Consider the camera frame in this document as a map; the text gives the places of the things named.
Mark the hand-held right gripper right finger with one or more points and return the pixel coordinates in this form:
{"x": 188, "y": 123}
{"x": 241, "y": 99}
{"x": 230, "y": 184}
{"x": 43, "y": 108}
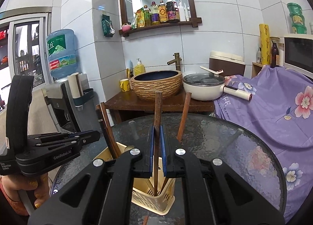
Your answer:
{"x": 163, "y": 151}

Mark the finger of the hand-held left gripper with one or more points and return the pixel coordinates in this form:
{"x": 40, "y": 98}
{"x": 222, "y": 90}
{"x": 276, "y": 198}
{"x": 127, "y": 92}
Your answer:
{"x": 73, "y": 135}
{"x": 85, "y": 139}

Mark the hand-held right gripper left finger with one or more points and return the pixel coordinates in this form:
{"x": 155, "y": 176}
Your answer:
{"x": 151, "y": 151}

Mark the cream plastic utensil holder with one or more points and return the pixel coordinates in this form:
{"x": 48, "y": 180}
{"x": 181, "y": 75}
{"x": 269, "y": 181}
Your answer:
{"x": 146, "y": 201}

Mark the person's left forearm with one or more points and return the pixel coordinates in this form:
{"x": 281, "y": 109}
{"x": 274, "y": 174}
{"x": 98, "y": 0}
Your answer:
{"x": 6, "y": 200}

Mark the person's left hand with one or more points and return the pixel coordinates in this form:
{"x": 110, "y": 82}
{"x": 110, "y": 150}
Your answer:
{"x": 22, "y": 185}

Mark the beige cloth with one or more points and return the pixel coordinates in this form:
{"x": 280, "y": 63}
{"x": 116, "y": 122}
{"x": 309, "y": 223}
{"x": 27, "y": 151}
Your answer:
{"x": 39, "y": 117}

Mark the grey water dispenser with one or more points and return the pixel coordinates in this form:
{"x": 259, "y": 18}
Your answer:
{"x": 63, "y": 107}

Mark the teal plastic holder tray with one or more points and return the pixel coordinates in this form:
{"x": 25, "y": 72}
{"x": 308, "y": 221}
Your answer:
{"x": 85, "y": 97}

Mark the wooden washstand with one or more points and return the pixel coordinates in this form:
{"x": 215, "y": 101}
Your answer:
{"x": 127, "y": 104}

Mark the round glass table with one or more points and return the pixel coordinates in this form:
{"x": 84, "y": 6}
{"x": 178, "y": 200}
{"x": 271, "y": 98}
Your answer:
{"x": 220, "y": 141}

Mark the woven pattern wash basin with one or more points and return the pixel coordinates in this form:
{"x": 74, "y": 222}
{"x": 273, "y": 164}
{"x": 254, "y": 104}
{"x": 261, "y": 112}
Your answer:
{"x": 156, "y": 88}

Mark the yellow mug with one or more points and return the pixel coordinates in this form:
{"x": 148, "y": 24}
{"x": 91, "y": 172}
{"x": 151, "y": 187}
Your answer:
{"x": 124, "y": 85}

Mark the white electric pan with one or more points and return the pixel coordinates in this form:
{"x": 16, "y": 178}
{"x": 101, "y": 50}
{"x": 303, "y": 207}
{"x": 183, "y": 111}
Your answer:
{"x": 203, "y": 93}

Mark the white framed window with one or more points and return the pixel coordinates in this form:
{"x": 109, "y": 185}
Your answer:
{"x": 24, "y": 44}

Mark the blue water bottle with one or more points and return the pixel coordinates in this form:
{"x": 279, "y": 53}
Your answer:
{"x": 61, "y": 51}

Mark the yellow soap pump bottle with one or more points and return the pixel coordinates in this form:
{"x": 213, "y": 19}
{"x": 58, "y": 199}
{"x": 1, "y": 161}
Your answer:
{"x": 139, "y": 68}

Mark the bronze faucet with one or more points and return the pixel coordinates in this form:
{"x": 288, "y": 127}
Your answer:
{"x": 176, "y": 60}

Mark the white rice paddle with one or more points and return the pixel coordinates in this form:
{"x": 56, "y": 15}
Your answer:
{"x": 211, "y": 70}

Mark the white lint roller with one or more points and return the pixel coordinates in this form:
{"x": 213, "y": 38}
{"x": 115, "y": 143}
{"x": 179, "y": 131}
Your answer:
{"x": 238, "y": 92}

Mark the brown white rice cooker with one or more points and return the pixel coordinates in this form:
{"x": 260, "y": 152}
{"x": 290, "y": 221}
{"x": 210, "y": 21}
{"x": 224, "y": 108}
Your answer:
{"x": 227, "y": 64}

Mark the purple floral cloth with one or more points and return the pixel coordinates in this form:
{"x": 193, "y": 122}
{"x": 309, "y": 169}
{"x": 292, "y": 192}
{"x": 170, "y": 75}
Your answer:
{"x": 269, "y": 117}

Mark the small pink bowl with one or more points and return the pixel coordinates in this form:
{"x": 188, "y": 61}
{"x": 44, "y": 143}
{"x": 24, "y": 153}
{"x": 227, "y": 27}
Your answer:
{"x": 126, "y": 28}

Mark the small wooden box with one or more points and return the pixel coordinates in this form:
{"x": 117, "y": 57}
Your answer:
{"x": 256, "y": 69}

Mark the yellow seasoning packet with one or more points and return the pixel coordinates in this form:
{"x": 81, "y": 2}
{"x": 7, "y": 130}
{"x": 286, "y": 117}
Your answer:
{"x": 139, "y": 19}

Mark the green oil bottle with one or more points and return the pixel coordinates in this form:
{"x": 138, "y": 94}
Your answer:
{"x": 146, "y": 18}

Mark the small clear bottle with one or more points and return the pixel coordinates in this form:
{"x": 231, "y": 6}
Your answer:
{"x": 258, "y": 56}

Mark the purple label bottle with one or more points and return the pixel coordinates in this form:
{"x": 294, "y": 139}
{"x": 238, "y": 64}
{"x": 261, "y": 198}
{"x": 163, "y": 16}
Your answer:
{"x": 154, "y": 16}

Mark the amber sauce bottle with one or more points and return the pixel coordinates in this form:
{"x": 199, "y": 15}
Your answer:
{"x": 162, "y": 13}

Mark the white plastic bottle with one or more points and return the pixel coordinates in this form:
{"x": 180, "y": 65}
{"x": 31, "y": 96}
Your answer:
{"x": 181, "y": 13}

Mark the white tube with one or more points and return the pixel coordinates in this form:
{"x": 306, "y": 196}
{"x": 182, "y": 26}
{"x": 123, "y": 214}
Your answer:
{"x": 187, "y": 13}

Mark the dark soy sauce bottle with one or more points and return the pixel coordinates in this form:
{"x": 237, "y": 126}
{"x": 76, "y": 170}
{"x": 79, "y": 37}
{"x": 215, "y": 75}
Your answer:
{"x": 172, "y": 11}

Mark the brown glass bottle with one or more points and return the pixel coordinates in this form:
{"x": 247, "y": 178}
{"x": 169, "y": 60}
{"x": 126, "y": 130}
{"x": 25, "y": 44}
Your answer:
{"x": 275, "y": 56}

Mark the yellow wrapped roll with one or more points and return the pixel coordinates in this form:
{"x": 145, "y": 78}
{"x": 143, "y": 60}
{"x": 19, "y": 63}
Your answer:
{"x": 264, "y": 44}

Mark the white microwave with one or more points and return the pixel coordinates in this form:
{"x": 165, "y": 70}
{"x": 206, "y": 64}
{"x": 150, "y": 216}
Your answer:
{"x": 299, "y": 53}

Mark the green wall packet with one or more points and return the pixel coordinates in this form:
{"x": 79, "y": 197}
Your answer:
{"x": 107, "y": 27}

